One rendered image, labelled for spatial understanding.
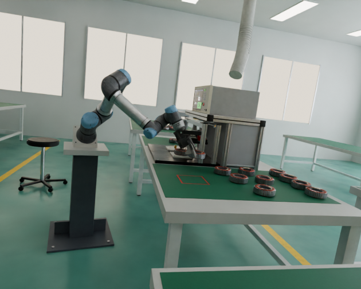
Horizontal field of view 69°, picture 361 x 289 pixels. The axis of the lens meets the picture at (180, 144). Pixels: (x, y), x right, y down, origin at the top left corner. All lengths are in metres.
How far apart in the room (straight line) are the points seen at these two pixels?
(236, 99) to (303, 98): 6.31
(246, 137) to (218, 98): 0.34
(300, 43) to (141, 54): 4.25
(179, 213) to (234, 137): 0.96
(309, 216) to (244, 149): 0.79
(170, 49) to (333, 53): 4.57
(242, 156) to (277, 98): 5.90
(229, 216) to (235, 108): 1.03
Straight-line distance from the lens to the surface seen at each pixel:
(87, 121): 2.01
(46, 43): 6.97
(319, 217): 1.39
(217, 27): 7.24
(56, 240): 2.38
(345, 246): 1.62
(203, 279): 0.74
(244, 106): 2.03
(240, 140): 1.94
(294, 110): 8.12
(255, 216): 1.21
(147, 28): 6.87
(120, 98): 1.68
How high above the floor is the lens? 1.18
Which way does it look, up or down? 9 degrees down
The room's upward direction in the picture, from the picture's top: 7 degrees clockwise
